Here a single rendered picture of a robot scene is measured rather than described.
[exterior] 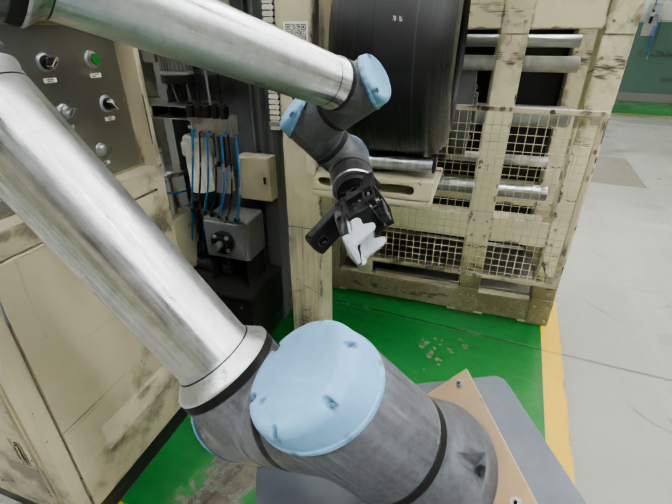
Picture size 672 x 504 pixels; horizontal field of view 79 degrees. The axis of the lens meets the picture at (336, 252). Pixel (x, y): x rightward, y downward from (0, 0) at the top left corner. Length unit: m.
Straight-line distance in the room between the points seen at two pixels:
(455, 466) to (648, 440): 1.37
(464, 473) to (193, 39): 0.61
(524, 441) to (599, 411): 1.05
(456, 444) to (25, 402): 0.90
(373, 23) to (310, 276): 0.88
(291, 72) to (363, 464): 0.52
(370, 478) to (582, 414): 1.42
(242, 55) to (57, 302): 0.72
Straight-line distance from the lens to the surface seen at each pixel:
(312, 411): 0.43
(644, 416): 1.96
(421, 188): 1.19
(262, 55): 0.63
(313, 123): 0.82
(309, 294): 1.59
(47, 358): 1.13
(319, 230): 0.76
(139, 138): 1.28
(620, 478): 1.71
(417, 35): 1.02
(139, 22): 0.56
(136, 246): 0.54
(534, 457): 0.84
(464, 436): 0.58
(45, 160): 0.55
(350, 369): 0.43
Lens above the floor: 1.23
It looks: 28 degrees down
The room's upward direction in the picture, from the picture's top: straight up
